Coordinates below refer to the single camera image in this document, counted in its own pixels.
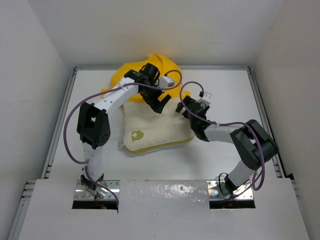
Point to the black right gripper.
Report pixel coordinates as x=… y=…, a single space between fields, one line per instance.
x=188 y=99

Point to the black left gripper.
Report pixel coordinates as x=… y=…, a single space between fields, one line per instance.
x=154 y=102

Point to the yellow printed pillowcase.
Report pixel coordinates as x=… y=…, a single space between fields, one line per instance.
x=161 y=62

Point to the cream foam pillow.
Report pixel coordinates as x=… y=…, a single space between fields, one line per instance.
x=146 y=130

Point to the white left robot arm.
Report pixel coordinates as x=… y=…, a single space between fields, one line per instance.
x=93 y=124

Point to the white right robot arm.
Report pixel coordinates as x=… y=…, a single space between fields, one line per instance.
x=254 y=145

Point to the white front cover board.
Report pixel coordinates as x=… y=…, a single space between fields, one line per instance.
x=162 y=210

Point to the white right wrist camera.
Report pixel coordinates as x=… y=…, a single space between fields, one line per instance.
x=205 y=97

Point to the aluminium table frame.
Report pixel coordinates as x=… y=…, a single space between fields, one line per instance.
x=193 y=161

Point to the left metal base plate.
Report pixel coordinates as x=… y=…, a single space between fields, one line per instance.
x=83 y=193

